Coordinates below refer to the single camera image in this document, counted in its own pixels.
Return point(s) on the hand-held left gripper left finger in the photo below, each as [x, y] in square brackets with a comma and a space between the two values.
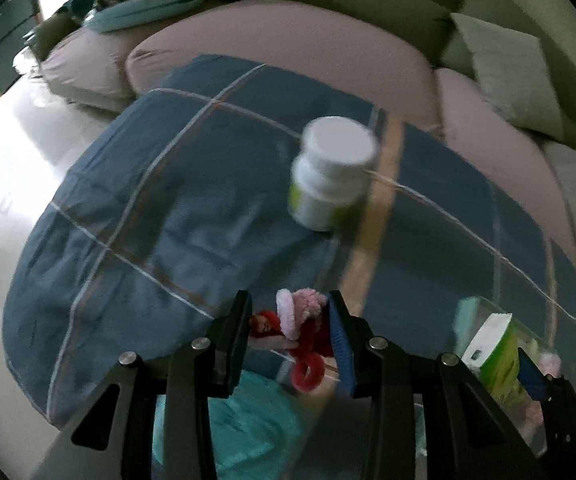
[242, 345]

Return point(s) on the pink sofa seat cushion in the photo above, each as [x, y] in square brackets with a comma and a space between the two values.
[278, 35]
[492, 130]
[88, 65]

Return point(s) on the pink fluffy scrunchie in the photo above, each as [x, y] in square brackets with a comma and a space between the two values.
[298, 310]

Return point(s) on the dark cabinet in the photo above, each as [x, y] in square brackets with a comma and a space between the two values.
[8, 35]

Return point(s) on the dark teal cloth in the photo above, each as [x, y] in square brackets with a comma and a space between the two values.
[80, 5]

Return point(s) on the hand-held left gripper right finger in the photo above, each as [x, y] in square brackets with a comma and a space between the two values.
[340, 355]

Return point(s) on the white plastic bottle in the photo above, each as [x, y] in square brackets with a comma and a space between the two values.
[328, 195]

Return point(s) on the small red pink doll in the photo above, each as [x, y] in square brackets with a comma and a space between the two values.
[308, 375]

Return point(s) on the teal pillow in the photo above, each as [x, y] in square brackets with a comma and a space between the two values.
[138, 12]

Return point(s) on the green rolled cloth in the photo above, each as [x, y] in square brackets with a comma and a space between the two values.
[253, 430]

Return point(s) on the large grey pillow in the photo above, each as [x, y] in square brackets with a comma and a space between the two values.
[507, 70]

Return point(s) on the green tissue pack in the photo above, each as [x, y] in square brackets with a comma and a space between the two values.
[492, 355]

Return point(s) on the grey sofa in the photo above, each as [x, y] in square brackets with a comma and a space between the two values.
[367, 15]

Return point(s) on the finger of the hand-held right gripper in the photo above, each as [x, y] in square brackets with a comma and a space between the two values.
[532, 380]

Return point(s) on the blue plaid blanket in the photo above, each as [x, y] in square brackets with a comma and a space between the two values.
[168, 200]

